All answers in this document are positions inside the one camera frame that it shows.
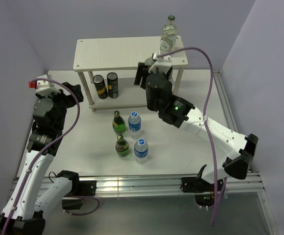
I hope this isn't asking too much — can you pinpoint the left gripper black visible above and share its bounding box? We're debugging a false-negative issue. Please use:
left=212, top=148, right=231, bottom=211
left=36, top=82, right=83, bottom=131

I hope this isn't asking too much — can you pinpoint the clear glass bottle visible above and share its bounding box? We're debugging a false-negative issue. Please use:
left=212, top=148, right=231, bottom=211
left=160, top=15, right=177, bottom=52

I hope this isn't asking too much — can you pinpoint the water bottle blue label back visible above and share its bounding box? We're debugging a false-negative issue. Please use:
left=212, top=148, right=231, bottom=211
left=128, top=111, right=142, bottom=139

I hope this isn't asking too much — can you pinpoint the water bottle blue label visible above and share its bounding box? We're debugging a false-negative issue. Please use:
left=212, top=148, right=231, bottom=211
left=128, top=111, right=142, bottom=139
left=134, top=139, right=149, bottom=164

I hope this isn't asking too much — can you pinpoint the green Perrier bottle front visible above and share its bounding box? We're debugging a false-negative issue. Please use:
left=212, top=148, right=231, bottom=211
left=115, top=135, right=130, bottom=157

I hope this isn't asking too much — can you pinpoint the water bottle blue label front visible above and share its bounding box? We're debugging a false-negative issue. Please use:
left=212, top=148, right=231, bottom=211
left=134, top=139, right=149, bottom=164

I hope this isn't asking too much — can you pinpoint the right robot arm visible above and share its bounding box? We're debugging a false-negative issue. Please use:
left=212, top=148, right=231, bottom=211
left=134, top=53, right=259, bottom=191

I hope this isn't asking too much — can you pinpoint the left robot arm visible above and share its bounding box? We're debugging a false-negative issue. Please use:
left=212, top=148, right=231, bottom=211
left=0, top=78, right=84, bottom=235

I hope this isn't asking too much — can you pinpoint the black can left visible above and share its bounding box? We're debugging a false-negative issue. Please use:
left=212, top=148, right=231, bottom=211
left=93, top=75, right=108, bottom=99

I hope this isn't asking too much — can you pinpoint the black can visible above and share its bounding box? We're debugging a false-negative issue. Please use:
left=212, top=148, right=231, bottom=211
left=93, top=75, right=108, bottom=99
left=107, top=72, right=119, bottom=99

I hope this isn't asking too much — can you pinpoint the black can right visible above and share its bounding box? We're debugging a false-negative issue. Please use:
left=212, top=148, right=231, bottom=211
left=107, top=72, right=119, bottom=99

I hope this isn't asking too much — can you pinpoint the green glass bottle back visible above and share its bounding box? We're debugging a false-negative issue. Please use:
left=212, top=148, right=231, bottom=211
left=112, top=110, right=126, bottom=135

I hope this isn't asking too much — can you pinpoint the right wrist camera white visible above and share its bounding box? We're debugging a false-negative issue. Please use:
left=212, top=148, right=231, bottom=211
left=148, top=52, right=172, bottom=74

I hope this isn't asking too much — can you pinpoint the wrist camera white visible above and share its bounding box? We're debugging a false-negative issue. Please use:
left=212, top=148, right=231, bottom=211
left=148, top=52, right=172, bottom=74
left=28, top=74, right=60, bottom=96

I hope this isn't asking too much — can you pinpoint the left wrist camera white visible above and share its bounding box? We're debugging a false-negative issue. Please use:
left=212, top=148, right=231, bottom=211
left=28, top=74, right=60, bottom=96

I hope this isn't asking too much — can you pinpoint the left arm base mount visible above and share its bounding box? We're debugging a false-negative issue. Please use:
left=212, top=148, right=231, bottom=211
left=62, top=180, right=97, bottom=211

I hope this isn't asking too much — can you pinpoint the aluminium rail frame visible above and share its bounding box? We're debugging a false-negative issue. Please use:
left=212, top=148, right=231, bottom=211
left=9, top=69, right=279, bottom=235

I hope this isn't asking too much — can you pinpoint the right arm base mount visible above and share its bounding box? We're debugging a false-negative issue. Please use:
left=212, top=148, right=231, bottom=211
left=180, top=177, right=215, bottom=207

